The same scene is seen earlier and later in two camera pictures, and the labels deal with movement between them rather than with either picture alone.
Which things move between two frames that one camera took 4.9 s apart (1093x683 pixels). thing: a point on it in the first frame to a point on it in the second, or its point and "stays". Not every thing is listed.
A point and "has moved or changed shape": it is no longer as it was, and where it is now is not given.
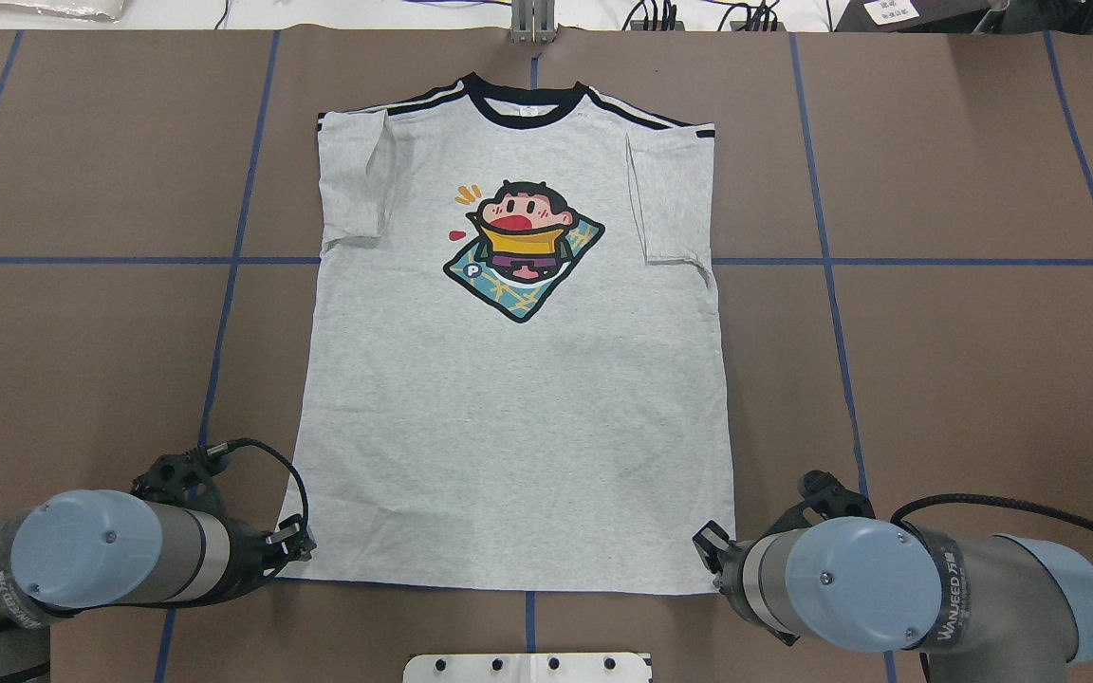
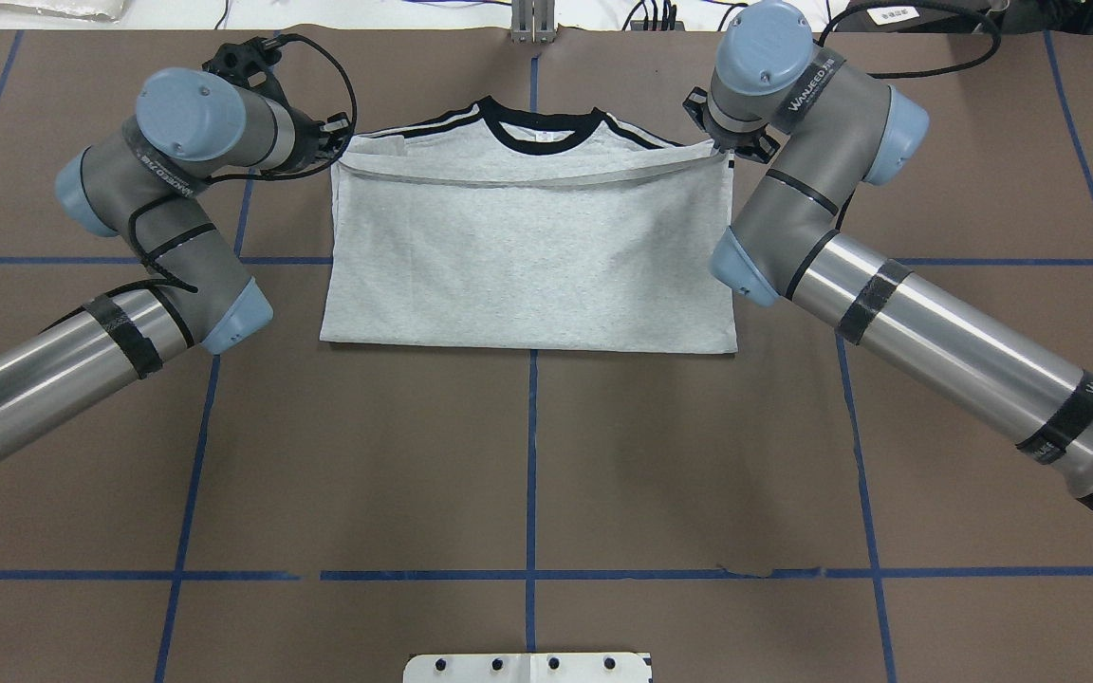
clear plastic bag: [95, 10] stays
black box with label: [912, 16] stays
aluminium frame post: [533, 21] stays
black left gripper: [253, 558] to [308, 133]
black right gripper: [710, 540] to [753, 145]
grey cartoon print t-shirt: [514, 373] has moved or changed shape
